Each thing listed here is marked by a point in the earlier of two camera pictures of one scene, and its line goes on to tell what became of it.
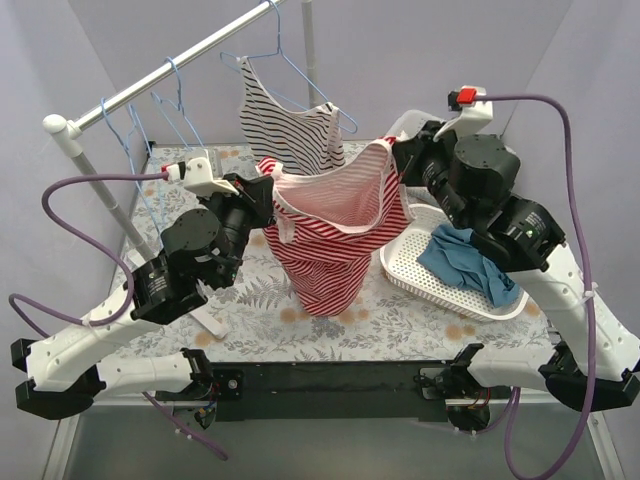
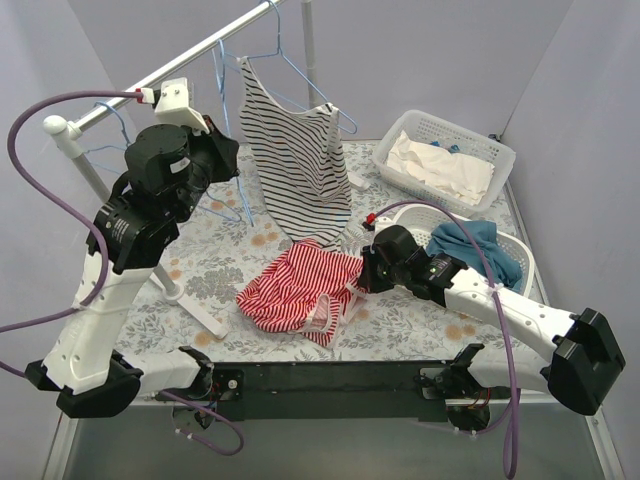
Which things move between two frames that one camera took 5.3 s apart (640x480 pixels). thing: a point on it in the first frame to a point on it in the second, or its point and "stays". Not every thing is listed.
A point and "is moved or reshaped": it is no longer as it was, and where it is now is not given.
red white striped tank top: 328,221 to 311,291
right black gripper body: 408,160 to 368,273
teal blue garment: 453,253 stays
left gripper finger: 258,193 to 225,152
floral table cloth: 255,314 stays
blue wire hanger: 178,108 is moved or reshaped
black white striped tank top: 295,141 stays
